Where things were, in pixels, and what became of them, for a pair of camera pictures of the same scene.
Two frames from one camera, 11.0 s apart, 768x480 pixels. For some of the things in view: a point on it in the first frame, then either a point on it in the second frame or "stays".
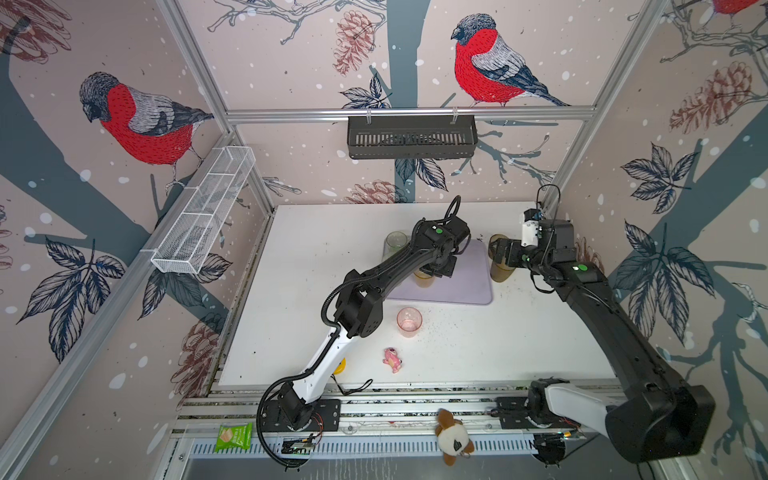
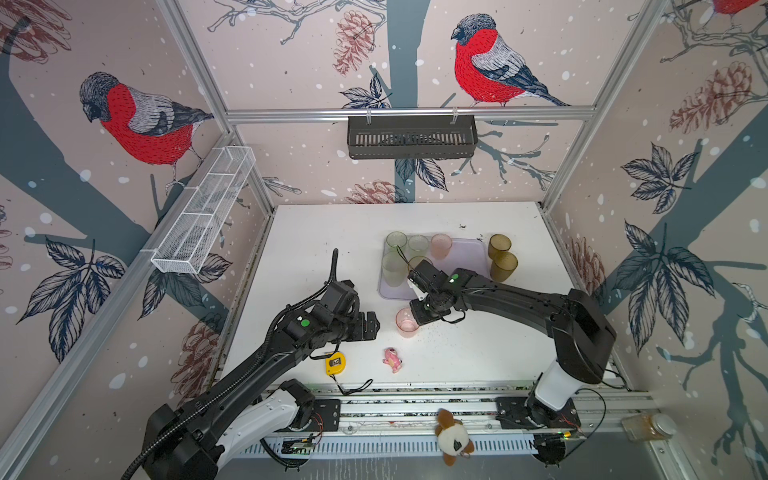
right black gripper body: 519,256 -> 426,308
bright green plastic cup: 394,241 stays
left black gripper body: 444,268 -> 352,328
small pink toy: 392,359 stays
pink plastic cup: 409,320 stays
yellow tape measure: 341,367 stays
